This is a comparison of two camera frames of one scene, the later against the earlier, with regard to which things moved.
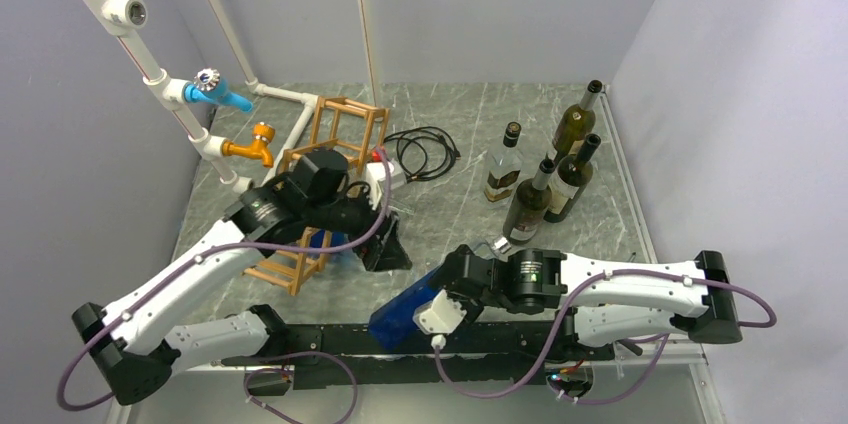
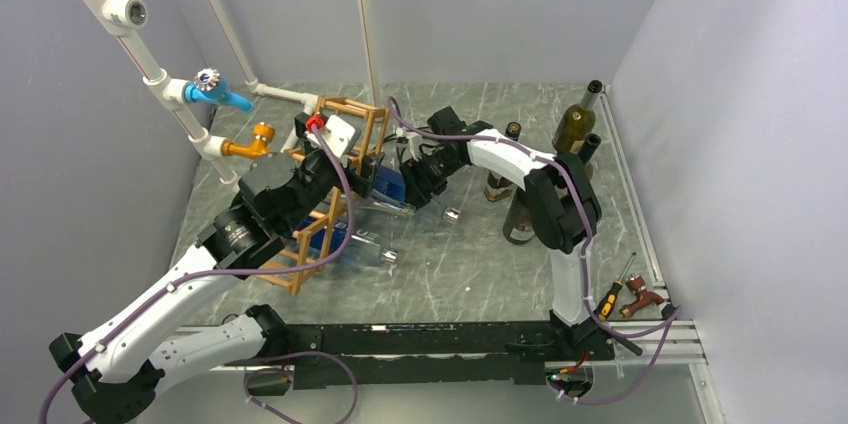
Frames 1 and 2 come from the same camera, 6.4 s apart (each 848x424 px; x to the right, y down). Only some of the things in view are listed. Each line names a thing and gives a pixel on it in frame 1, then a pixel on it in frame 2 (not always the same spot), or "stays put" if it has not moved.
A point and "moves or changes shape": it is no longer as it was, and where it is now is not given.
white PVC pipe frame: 107,12 stays put
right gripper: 471,308 → 417,191
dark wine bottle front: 529,204 stays put
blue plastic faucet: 209,86 stays put
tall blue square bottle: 392,326 moves or changes shape
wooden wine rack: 355,130 stays put
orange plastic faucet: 262,134 stays put
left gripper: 392,254 → 361,183
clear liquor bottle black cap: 504,166 stays put
